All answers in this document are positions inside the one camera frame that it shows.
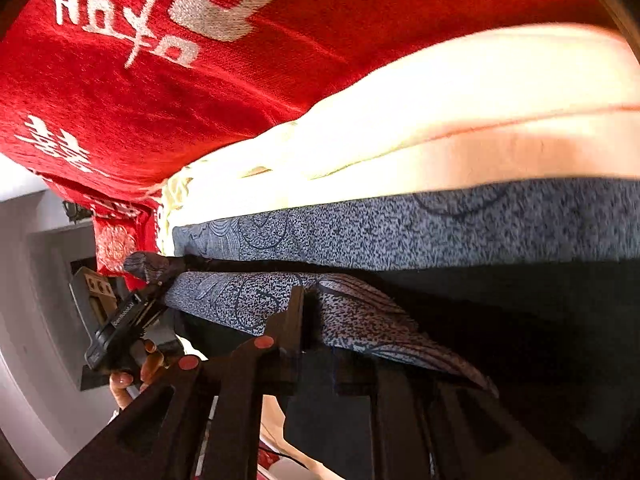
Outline black pants with grey trim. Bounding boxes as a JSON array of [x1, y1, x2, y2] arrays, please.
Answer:
[[122, 176, 640, 480]]

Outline person's left hand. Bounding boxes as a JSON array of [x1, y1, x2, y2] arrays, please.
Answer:
[[108, 338, 166, 411]]

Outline red blanket with white lettering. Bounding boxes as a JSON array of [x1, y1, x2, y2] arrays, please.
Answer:
[[0, 0, 618, 291]]

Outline peach cushion cover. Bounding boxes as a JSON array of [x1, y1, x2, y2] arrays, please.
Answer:
[[156, 24, 639, 255]]

